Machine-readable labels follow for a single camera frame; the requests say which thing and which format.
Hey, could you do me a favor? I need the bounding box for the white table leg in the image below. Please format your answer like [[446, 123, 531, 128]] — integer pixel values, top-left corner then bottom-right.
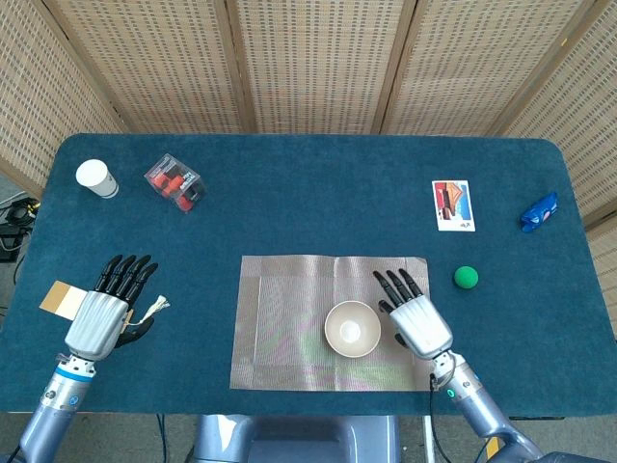
[[421, 415, 437, 463]]

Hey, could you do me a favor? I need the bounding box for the white paper cup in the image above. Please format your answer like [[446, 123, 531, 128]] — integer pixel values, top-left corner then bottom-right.
[[75, 158, 121, 200]]

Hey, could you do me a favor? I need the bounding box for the colourful postcard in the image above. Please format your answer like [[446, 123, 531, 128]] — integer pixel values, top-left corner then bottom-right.
[[431, 179, 476, 233]]

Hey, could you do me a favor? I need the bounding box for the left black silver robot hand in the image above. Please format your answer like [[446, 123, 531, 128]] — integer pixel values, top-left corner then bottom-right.
[[64, 254, 159, 362]]

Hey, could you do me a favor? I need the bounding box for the black cables and power gear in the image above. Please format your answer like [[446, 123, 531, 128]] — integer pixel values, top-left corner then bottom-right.
[[0, 195, 42, 264]]

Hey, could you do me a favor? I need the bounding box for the tan bookmark with white tassel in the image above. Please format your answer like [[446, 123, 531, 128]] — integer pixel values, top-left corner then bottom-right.
[[39, 280, 173, 332]]

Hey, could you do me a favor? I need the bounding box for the green foam ball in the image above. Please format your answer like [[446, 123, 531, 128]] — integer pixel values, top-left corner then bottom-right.
[[453, 265, 480, 290]]

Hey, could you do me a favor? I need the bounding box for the clear box of red-black parts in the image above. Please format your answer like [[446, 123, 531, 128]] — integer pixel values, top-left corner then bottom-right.
[[143, 152, 208, 215]]

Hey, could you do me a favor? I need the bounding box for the brown woven placemat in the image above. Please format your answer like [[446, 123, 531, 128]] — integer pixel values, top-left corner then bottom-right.
[[228, 255, 435, 393]]

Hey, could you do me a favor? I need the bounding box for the blue carpet table cover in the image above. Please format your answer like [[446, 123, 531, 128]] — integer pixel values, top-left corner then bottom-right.
[[0, 133, 617, 419]]

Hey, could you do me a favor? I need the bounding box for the white bowl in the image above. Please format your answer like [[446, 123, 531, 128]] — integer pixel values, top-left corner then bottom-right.
[[324, 300, 383, 359]]

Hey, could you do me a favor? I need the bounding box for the blue snack packet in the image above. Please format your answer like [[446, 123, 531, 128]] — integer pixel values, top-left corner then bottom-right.
[[519, 191, 559, 234]]

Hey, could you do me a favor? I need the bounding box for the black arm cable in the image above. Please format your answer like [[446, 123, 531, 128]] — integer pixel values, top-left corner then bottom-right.
[[427, 373, 452, 463]]

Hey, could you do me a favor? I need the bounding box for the grey-blue robot torso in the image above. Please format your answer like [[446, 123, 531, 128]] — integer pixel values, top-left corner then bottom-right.
[[192, 414, 404, 463]]

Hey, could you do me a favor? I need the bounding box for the woven wooden folding screen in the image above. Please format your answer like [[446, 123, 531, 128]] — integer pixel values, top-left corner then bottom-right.
[[0, 0, 617, 334]]

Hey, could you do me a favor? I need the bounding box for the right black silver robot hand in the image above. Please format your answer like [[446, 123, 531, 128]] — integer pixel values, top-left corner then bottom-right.
[[372, 268, 454, 360]]

